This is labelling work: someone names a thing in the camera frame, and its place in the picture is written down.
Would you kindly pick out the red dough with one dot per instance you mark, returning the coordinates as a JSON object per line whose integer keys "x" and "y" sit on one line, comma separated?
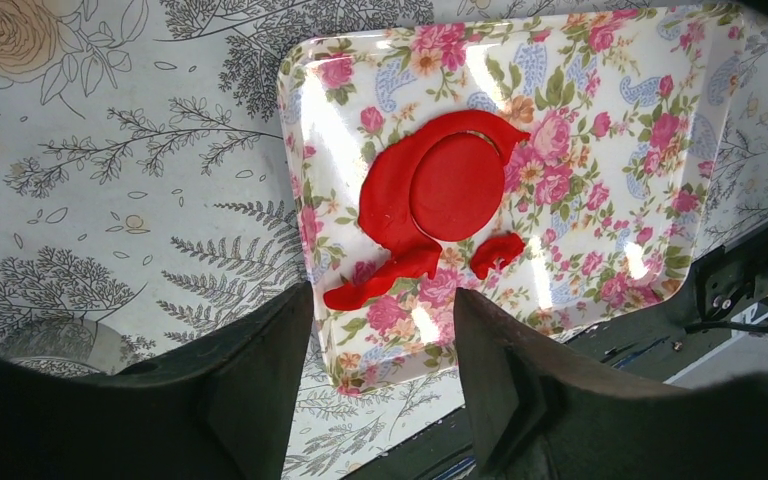
{"x": 457, "y": 187}

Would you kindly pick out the floral table mat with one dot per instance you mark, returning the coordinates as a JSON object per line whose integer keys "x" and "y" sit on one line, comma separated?
{"x": 142, "y": 182}

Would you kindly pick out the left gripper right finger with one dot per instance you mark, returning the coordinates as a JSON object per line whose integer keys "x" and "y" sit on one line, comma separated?
{"x": 540, "y": 410}

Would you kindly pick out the floral tray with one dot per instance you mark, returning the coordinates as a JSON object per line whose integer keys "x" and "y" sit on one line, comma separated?
{"x": 625, "y": 110}

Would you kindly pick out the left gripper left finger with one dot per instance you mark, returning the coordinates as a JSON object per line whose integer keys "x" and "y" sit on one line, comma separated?
{"x": 219, "y": 407}

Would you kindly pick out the red dough ring scrap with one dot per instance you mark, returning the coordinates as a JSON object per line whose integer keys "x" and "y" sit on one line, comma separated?
{"x": 384, "y": 213}

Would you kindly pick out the clear round cutter cup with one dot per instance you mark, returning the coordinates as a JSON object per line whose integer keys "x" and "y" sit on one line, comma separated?
{"x": 67, "y": 348}

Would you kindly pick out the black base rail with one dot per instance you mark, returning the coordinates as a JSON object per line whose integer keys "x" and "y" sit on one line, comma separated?
{"x": 659, "y": 342}

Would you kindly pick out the small red dough scrap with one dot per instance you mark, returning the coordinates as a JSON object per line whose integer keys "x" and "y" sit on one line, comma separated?
{"x": 496, "y": 253}

